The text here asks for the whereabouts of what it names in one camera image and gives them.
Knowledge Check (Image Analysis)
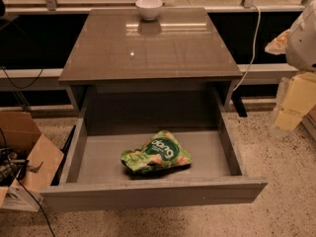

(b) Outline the white ceramic bowl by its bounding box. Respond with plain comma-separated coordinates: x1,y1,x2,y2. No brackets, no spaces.
135,0,163,21

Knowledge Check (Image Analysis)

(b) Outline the cardboard box on right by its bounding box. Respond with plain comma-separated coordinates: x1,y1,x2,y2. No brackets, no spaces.
302,106,316,140

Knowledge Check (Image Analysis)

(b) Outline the green rice chip bag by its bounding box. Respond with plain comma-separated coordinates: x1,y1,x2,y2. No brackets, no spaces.
120,130,193,175

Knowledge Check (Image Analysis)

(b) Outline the cardboard box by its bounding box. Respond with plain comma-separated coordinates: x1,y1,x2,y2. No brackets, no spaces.
0,112,63,211
302,106,316,140

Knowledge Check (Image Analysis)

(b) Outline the cardboard box on left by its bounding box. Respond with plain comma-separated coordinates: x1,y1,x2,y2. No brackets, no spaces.
0,112,63,211

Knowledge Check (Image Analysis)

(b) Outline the white power cable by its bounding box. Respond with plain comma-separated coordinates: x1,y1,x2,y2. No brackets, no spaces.
232,4,262,93

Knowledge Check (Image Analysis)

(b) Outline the grey cabinet with glossy top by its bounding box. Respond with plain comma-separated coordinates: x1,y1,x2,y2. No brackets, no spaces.
58,7,244,135

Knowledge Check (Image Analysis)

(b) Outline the open grey top drawer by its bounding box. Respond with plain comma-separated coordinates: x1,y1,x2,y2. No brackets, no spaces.
41,88,267,211

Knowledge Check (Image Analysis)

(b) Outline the black cable on left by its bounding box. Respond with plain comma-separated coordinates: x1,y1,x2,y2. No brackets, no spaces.
0,65,45,91

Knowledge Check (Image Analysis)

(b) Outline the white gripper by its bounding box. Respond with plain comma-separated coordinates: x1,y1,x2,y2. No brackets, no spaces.
265,0,316,136

